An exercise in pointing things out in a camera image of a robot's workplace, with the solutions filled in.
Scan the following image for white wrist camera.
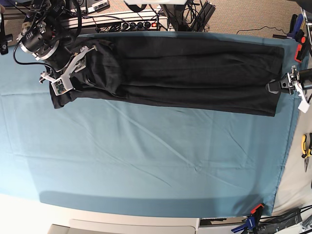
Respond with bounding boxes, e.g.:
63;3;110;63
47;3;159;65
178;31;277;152
51;77;73;96
298;96;311;113

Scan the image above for blue clamp bottom right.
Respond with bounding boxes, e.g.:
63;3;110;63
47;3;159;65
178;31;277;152
231;203;264;234

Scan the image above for yellow handled pliers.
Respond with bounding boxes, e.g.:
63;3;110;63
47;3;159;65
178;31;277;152
301;133;312;172

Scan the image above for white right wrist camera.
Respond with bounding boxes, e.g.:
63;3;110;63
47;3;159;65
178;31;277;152
51;77;73;96

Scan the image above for blue clamp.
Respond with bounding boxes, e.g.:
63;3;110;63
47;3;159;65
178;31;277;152
287;14;304;39
231;203;264;234

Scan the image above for black bag bottom right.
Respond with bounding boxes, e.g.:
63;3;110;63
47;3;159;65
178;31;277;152
257;208;302;234

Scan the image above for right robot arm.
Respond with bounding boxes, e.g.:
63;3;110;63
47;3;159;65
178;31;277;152
16;0;96;96

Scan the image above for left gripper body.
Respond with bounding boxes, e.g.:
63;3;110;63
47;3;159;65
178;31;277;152
286;65;312;98

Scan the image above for white power strip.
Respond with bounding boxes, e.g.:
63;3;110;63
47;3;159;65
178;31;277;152
60;15;171;32

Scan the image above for blue clamp top right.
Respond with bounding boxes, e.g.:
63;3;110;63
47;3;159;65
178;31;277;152
287;14;304;39

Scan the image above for orange black clamp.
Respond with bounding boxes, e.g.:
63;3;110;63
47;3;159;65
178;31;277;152
294;37;310;62

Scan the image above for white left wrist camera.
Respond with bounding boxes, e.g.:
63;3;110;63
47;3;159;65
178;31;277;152
298;96;311;113

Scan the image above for black T-shirt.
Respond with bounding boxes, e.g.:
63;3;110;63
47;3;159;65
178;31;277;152
50;37;284;117

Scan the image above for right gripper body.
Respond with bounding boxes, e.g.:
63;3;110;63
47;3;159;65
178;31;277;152
39;43;97;84

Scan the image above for teal table cloth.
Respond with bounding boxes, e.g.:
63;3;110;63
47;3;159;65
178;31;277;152
0;31;308;218

